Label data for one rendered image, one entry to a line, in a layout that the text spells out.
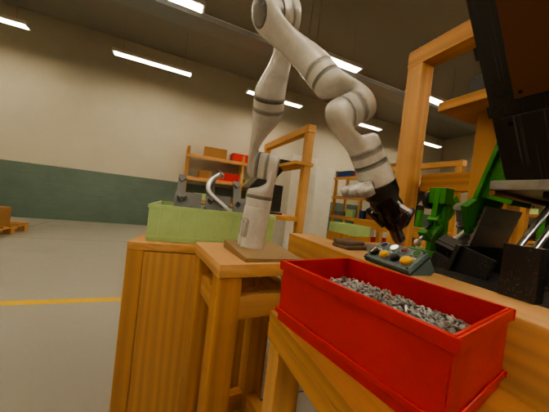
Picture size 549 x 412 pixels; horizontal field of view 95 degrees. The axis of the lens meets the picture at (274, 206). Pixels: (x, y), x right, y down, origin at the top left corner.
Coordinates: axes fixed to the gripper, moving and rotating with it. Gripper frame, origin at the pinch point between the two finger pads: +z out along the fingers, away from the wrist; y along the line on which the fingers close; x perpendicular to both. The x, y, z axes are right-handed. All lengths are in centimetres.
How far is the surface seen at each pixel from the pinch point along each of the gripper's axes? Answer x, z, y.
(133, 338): 85, 17, 80
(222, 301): 42.2, 0.2, 24.5
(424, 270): -2.3, 11.3, -1.6
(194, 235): 41, -10, 82
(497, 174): -32.4, 0.2, -4.8
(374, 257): 1.9, 7.8, 9.3
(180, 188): 34, -32, 115
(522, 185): -13.8, -5.8, -18.4
